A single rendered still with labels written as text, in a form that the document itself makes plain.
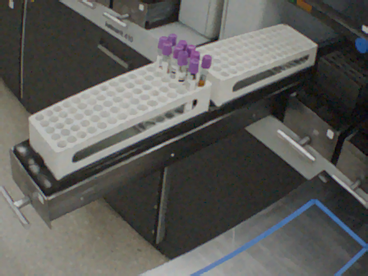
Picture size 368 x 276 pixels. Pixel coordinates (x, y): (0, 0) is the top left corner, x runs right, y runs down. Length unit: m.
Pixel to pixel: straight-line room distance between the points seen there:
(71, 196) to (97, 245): 0.97
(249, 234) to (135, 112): 0.25
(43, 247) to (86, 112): 0.97
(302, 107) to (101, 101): 0.38
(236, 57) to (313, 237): 0.40
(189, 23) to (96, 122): 0.57
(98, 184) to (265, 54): 0.40
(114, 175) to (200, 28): 0.56
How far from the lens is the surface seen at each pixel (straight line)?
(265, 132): 1.18
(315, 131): 1.09
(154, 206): 1.60
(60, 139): 0.84
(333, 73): 1.10
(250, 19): 1.24
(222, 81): 0.98
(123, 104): 0.91
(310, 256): 0.79
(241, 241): 0.79
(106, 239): 1.85
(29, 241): 1.83
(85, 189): 0.87
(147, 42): 1.38
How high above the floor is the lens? 1.40
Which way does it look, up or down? 39 degrees down
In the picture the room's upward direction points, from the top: 8 degrees clockwise
